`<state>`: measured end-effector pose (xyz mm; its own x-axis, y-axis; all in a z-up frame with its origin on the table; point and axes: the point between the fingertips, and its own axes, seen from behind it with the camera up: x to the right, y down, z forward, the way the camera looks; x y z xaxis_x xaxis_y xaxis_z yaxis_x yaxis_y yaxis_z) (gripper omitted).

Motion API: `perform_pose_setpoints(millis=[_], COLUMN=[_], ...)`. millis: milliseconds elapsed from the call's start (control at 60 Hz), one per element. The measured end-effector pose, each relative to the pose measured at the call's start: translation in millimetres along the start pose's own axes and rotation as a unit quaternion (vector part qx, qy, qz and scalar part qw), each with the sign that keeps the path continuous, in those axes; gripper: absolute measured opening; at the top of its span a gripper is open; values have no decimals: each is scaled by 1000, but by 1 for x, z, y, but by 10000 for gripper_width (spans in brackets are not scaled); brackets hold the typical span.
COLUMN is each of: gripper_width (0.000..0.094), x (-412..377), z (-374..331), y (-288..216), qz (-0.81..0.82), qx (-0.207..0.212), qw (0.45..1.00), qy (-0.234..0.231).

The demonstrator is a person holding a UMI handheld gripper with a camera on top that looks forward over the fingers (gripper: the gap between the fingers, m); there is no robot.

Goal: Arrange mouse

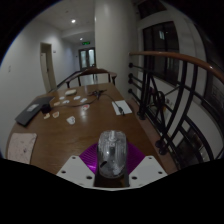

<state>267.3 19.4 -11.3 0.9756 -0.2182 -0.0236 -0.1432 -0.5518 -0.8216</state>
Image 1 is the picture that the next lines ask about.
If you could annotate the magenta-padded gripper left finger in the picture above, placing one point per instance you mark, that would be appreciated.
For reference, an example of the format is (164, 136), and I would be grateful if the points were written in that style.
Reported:
(75, 168)

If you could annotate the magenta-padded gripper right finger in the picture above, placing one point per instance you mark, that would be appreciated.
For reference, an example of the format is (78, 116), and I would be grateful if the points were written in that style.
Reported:
(148, 168)

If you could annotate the transparent computer mouse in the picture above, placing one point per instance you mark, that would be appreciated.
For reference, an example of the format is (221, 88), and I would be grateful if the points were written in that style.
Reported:
(112, 153)

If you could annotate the small white card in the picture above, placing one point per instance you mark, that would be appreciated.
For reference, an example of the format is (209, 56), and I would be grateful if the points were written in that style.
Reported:
(66, 102)
(62, 98)
(57, 103)
(70, 120)
(77, 97)
(85, 107)
(83, 100)

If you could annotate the small tan card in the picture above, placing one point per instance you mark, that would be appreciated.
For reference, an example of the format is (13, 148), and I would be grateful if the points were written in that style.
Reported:
(55, 114)
(46, 116)

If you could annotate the white notebook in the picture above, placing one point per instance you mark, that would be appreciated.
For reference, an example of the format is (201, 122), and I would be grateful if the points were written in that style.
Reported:
(122, 107)

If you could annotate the small black block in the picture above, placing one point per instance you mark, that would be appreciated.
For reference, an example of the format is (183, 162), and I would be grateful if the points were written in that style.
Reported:
(45, 108)

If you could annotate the black flat pad white print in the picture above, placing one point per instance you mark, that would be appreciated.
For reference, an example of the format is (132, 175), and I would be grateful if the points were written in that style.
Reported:
(31, 110)

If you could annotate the tan flat box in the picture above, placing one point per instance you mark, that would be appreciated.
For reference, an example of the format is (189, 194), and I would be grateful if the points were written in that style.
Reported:
(71, 92)

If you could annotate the wooden chair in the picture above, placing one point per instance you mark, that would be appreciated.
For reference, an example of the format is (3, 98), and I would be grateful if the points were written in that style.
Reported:
(95, 70)

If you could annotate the side doorway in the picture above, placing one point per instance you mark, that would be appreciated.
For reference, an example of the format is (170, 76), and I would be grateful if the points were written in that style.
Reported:
(50, 66)

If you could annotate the glass double door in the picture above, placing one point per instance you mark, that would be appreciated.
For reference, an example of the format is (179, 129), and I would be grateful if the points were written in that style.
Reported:
(87, 58)

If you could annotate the black railing wooden handrail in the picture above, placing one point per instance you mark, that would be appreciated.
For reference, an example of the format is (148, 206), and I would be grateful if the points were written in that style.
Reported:
(186, 57)

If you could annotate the dark framed window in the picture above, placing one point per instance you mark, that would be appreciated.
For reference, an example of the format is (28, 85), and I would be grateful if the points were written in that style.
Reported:
(161, 50)

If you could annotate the green exit sign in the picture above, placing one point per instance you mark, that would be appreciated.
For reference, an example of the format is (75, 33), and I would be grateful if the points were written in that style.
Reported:
(86, 43)

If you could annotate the round ceiling light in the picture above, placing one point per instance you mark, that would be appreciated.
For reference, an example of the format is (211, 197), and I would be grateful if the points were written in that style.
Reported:
(73, 21)

